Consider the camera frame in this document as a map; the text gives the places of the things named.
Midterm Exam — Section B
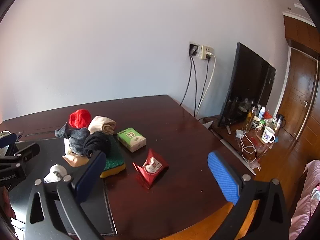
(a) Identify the white grey sock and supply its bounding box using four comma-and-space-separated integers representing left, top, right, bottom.
44, 164, 67, 183

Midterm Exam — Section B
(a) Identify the black sock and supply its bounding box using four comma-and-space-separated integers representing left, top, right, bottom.
82, 132, 111, 158

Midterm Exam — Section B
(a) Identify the red snack packet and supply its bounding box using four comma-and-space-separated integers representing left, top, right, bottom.
132, 148, 169, 189

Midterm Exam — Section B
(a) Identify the tan snack packet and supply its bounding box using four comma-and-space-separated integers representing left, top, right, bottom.
62, 153, 89, 167

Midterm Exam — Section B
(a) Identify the black desk mat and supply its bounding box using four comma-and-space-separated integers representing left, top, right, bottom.
10, 139, 117, 239

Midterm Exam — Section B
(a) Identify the green yellow sponge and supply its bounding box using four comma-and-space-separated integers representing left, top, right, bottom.
100, 135, 126, 179

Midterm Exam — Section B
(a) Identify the dark grey sock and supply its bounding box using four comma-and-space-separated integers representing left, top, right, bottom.
55, 122, 90, 155

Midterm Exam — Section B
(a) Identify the white floral mug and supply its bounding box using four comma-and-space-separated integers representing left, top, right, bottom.
261, 126, 275, 144

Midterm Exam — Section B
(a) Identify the beige rolled sock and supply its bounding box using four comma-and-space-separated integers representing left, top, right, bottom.
88, 116, 116, 135

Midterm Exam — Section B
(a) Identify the green tissue pack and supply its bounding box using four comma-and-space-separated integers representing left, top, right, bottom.
117, 127, 146, 153

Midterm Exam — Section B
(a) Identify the red rolled sock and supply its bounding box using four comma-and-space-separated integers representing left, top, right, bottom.
68, 109, 92, 129

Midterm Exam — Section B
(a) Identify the glass bottle black cap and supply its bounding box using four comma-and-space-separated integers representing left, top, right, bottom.
242, 105, 258, 133

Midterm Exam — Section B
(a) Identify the pink bed cover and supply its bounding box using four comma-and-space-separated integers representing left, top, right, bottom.
289, 160, 319, 239

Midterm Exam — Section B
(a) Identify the black kettle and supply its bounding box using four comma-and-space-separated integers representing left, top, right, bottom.
275, 113, 285, 131

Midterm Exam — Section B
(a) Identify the black television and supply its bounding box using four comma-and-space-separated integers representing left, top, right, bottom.
218, 42, 276, 126

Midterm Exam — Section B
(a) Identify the brown wooden door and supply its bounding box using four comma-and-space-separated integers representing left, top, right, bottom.
278, 49, 317, 138

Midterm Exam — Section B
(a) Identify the white charger with cable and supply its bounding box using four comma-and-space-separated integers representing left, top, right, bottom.
235, 129, 257, 164

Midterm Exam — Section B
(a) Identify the white power cable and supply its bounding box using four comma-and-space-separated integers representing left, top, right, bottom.
195, 53, 217, 118

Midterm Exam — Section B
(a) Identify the white wall power socket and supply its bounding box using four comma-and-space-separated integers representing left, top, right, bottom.
200, 45, 214, 60

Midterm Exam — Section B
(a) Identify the black wall socket plug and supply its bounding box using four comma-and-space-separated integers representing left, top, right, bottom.
189, 43, 199, 56

